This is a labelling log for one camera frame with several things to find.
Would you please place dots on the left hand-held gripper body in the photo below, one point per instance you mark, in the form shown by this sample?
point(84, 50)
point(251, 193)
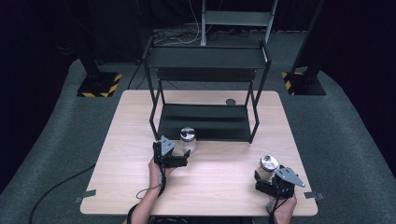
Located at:
point(163, 152)

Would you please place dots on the grey metal frame stand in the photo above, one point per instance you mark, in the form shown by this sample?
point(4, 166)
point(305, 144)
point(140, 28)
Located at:
point(238, 18)

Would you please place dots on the grey table edge bracket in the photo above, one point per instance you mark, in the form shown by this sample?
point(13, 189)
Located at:
point(84, 196)
point(313, 195)

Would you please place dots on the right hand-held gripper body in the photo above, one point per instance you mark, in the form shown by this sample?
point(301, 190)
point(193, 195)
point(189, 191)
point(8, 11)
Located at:
point(285, 185)

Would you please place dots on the person's right hand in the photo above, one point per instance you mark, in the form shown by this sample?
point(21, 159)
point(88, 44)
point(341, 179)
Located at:
point(285, 210)

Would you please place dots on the glass jar with brown contents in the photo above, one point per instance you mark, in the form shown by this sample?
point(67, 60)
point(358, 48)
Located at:
point(267, 169)

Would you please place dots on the person's left hand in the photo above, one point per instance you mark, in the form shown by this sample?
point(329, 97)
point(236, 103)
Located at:
point(154, 174)

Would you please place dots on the black two-tier metal rack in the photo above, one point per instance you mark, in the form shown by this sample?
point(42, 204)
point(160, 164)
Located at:
point(205, 59)

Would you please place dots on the glass jar with white contents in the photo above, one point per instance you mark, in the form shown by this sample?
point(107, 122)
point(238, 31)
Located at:
point(188, 141)

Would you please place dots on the black stand with striped base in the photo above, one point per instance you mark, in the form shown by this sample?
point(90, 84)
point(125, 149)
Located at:
point(99, 84)
point(306, 84)

